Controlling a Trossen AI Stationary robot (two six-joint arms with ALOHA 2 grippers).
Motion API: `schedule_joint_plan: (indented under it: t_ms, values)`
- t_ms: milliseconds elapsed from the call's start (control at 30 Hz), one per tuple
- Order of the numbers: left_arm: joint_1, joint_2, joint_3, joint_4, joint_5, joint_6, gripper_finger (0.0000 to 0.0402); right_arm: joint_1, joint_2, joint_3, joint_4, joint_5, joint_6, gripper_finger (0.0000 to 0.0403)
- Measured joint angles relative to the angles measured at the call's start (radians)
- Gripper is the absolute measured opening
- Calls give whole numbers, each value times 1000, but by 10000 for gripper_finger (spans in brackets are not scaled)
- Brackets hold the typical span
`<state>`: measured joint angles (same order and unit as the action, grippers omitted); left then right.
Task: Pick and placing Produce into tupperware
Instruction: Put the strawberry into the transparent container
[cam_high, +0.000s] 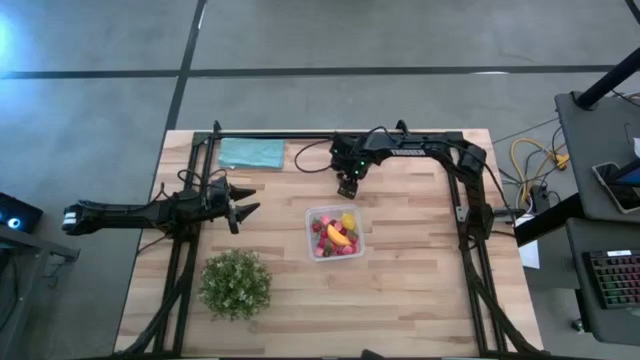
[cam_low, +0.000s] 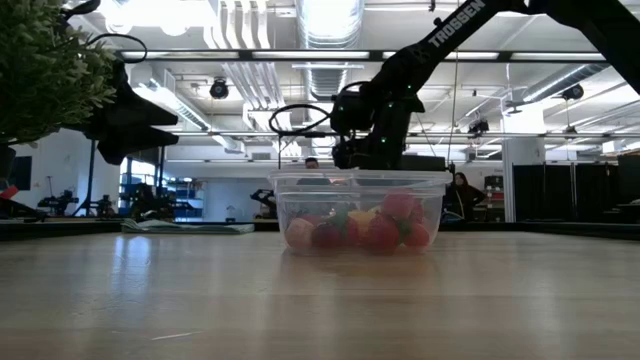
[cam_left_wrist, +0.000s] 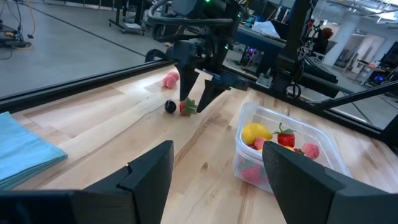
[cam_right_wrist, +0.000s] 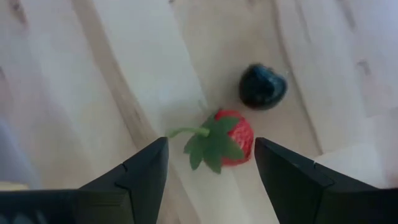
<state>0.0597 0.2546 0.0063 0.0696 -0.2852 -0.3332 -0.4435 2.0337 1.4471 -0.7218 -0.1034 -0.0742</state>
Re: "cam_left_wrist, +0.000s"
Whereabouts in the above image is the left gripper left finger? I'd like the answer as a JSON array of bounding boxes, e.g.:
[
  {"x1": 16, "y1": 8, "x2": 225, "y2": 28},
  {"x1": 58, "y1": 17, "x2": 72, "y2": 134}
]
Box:
[{"x1": 0, "y1": 139, "x2": 175, "y2": 224}]

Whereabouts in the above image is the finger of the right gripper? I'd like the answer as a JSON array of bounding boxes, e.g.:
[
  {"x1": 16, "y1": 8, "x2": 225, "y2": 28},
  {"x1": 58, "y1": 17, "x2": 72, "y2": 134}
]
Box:
[
  {"x1": 175, "y1": 63, "x2": 200, "y2": 103},
  {"x1": 196, "y1": 79, "x2": 231, "y2": 114}
]

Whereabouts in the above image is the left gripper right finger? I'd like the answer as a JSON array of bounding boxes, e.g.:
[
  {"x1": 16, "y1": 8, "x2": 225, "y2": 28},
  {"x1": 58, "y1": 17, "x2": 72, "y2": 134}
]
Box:
[{"x1": 262, "y1": 140, "x2": 398, "y2": 224}]

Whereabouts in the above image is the red plastic strawberry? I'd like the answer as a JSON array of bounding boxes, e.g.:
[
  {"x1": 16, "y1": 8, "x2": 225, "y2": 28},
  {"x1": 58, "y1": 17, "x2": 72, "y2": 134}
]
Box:
[
  {"x1": 238, "y1": 160, "x2": 267, "y2": 187},
  {"x1": 273, "y1": 122, "x2": 296, "y2": 149},
  {"x1": 179, "y1": 97, "x2": 198, "y2": 117}
]

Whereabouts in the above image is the small black round fruit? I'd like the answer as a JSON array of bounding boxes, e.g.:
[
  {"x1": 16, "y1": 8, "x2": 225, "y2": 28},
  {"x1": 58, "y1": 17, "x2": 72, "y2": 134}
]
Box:
[{"x1": 164, "y1": 100, "x2": 177, "y2": 114}]

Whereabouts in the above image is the small pink plastic fruit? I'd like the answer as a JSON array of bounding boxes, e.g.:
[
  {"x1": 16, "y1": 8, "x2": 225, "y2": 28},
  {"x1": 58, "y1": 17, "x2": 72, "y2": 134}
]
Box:
[
  {"x1": 301, "y1": 142, "x2": 321, "y2": 161},
  {"x1": 253, "y1": 136, "x2": 267, "y2": 151}
]

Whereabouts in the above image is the yellow plastic lemon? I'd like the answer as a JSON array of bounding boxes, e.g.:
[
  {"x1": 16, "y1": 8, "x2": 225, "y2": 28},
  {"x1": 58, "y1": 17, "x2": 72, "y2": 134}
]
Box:
[{"x1": 241, "y1": 122, "x2": 274, "y2": 146}]

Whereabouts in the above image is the clear plastic tupperware container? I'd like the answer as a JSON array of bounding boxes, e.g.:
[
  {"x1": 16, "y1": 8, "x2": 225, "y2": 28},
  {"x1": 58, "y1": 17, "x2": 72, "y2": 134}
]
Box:
[{"x1": 233, "y1": 101, "x2": 352, "y2": 194}]

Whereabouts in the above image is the black computer tower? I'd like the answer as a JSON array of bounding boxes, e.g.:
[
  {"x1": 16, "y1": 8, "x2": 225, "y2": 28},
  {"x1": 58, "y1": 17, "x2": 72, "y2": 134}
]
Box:
[{"x1": 241, "y1": 45, "x2": 261, "y2": 67}]

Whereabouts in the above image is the blue workbench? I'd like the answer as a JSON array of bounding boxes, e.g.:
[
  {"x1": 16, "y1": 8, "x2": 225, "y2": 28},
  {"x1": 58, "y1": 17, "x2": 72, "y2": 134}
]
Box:
[{"x1": 234, "y1": 23, "x2": 287, "y2": 52}]

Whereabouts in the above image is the white crumpled paper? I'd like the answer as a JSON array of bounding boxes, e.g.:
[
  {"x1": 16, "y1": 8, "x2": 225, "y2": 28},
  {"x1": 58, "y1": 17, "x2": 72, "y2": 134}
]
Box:
[{"x1": 251, "y1": 21, "x2": 281, "y2": 40}]

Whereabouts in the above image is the black rolling cart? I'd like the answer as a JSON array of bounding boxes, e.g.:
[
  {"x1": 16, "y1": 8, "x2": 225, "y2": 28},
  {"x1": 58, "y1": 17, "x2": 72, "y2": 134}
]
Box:
[{"x1": 108, "y1": 0, "x2": 147, "y2": 35}]

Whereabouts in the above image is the teal folded cloth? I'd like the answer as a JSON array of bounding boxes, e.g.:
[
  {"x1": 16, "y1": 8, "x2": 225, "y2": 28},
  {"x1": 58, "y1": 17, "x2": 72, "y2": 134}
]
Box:
[{"x1": 0, "y1": 111, "x2": 68, "y2": 191}]

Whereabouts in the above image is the person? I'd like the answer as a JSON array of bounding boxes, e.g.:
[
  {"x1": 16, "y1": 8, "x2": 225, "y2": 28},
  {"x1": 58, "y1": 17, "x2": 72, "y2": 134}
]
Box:
[{"x1": 312, "y1": 27, "x2": 334, "y2": 56}]

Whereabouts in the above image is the black floor stand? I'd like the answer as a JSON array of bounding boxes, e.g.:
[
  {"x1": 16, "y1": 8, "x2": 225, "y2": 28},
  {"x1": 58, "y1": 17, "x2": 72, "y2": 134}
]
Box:
[{"x1": 0, "y1": 0, "x2": 35, "y2": 50}]

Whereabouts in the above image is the black aluminium table frame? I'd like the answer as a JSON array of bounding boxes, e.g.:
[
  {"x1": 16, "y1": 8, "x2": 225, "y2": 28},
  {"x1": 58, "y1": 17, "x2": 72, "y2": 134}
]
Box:
[{"x1": 0, "y1": 49, "x2": 398, "y2": 156}]

